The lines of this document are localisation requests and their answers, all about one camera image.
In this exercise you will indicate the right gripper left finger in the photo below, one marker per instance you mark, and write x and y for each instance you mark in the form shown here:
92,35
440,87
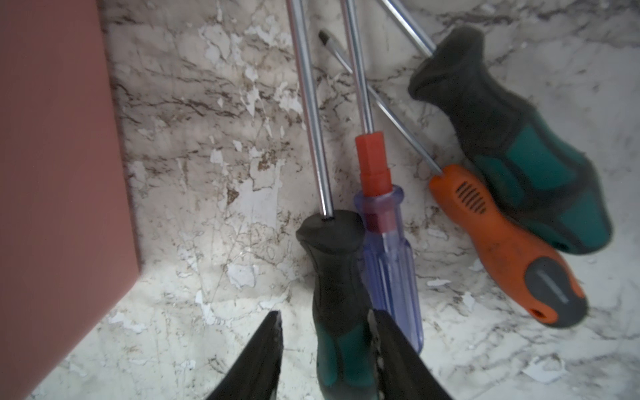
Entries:
255,373

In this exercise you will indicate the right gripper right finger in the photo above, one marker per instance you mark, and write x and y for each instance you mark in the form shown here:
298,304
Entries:
400,373

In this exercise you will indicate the purple clear screwdriver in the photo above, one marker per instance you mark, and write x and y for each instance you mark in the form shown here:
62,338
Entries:
389,264

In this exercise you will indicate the orange grey screwdriver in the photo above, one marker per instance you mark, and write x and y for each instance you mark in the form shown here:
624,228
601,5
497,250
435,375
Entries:
527,269

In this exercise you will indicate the pink plastic storage box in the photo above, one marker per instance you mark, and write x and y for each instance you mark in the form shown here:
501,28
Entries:
68,252

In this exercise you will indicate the large green black screwdriver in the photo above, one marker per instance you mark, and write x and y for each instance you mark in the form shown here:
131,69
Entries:
539,180

